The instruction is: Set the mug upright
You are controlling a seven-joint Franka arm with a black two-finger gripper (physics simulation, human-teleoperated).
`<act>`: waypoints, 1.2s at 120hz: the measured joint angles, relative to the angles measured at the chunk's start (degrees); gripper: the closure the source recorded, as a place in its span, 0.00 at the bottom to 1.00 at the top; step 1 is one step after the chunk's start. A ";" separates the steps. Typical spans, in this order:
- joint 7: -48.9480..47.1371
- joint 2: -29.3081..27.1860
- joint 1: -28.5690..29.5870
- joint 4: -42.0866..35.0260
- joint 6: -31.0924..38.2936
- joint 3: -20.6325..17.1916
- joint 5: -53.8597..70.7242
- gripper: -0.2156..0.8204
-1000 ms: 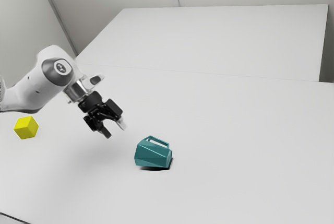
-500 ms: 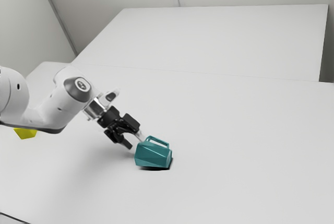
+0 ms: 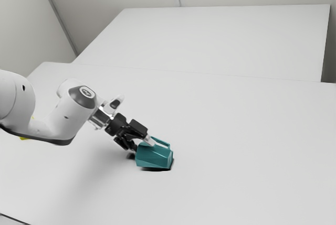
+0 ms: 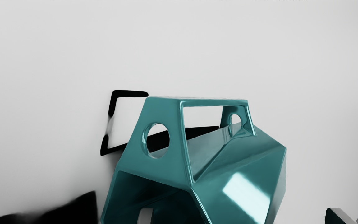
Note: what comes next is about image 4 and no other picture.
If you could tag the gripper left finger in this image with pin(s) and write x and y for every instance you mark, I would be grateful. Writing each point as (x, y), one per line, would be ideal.
(73, 211)

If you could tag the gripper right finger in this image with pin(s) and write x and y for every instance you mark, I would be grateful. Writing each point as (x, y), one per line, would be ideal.
(337, 217)

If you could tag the teal faceted mug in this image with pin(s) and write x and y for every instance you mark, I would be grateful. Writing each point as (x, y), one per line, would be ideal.
(241, 174)

